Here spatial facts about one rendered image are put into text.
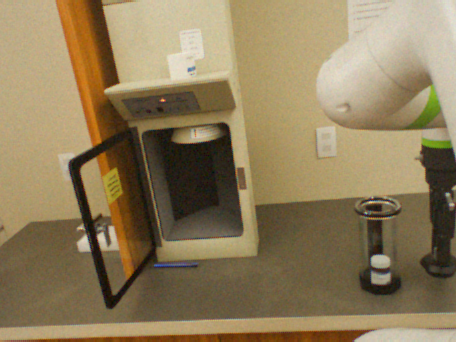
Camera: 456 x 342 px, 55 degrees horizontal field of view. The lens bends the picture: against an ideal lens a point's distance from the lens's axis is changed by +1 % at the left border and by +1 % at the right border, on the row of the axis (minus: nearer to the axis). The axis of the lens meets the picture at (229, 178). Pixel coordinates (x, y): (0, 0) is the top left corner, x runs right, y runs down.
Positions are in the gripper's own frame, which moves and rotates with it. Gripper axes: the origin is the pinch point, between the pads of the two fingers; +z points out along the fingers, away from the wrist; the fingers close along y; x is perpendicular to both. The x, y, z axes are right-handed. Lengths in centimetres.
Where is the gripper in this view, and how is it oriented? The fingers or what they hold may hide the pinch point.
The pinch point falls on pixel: (440, 244)
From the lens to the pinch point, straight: 121.0
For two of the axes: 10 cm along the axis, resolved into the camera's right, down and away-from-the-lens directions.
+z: 1.3, 9.4, 3.3
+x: 9.8, -0.8, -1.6
